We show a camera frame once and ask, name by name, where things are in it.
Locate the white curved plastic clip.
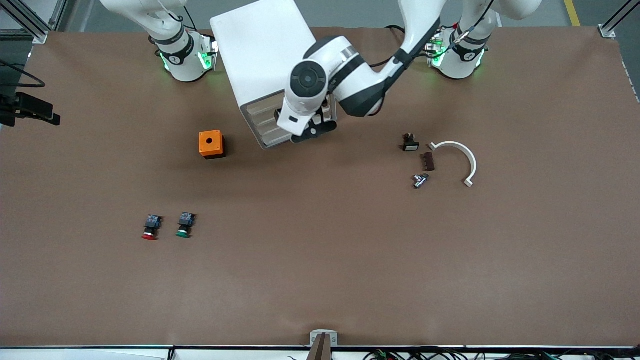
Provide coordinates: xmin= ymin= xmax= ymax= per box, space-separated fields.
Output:
xmin=428 ymin=141 xmax=477 ymax=188

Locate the black cable bundle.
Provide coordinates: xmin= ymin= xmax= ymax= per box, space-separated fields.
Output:
xmin=362 ymin=347 xmax=640 ymax=360

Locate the orange box with hole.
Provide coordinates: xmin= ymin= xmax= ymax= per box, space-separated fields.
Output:
xmin=198 ymin=130 xmax=226 ymax=160

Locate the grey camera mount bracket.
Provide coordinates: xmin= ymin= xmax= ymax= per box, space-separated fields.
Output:
xmin=306 ymin=329 xmax=339 ymax=360

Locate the green push button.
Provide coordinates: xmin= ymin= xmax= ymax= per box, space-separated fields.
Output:
xmin=175 ymin=212 xmax=197 ymax=239

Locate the aluminium frame post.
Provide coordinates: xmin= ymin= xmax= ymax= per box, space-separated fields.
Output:
xmin=597 ymin=0 xmax=640 ymax=39
xmin=0 ymin=0 xmax=69 ymax=46

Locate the brown table cover mat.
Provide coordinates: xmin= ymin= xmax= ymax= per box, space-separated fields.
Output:
xmin=0 ymin=25 xmax=640 ymax=347

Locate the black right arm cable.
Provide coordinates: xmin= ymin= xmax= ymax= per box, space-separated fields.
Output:
xmin=0 ymin=59 xmax=47 ymax=89

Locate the red push button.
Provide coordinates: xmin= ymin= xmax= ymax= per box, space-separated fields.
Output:
xmin=141 ymin=215 xmax=163 ymax=241

